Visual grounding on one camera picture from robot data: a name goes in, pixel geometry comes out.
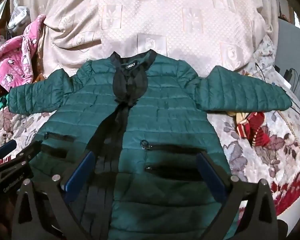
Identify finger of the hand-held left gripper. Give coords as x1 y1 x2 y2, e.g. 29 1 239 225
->
0 139 17 161
0 140 43 174

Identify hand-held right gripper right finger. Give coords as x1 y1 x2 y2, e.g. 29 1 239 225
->
196 151 278 240

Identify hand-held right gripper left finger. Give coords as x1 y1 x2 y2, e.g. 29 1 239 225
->
11 151 97 240

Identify green puffer jacket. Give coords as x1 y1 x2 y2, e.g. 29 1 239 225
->
8 50 293 240

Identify green knitted cloth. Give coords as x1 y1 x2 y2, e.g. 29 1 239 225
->
0 94 11 117

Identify floral bed sheet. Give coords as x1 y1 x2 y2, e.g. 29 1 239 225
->
0 34 300 218

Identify red yellow patterned blanket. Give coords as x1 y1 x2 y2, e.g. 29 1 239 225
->
227 109 271 147

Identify orange patterned cloth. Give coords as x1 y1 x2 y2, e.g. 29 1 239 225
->
32 71 49 82

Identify pink printed blanket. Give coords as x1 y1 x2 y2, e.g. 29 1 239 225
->
0 14 47 98

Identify white plastic bag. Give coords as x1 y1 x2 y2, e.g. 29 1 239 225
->
8 4 31 28

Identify grey cabinet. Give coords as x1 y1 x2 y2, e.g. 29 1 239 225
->
274 19 300 93

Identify cream embossed blanket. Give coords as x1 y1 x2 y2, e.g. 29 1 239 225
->
9 0 282 77

